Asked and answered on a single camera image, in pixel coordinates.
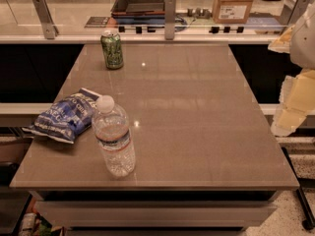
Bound clear plastic water bottle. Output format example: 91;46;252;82
92;95;136;178

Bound green soda can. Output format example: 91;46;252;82
100;29;124;70

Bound left metal glass bracket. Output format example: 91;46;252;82
32;0;59;39

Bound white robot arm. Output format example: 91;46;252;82
268;3;315;137

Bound middle metal glass bracket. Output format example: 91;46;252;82
164;0;176;40

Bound cardboard box with label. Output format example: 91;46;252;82
212;0;254;24

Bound white table drawer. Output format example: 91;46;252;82
35;202;277;228

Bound blue chip bag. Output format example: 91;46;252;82
24;88;100;144

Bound glass barrier panel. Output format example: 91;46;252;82
0;0;301;43

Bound metal glass bracket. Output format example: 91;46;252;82
164;0;176;40
32;0;59;39
279;0;312;26

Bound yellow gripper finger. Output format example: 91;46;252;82
268;26;293;54
271;69;315;137

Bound right metal glass bracket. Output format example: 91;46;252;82
279;0;312;26

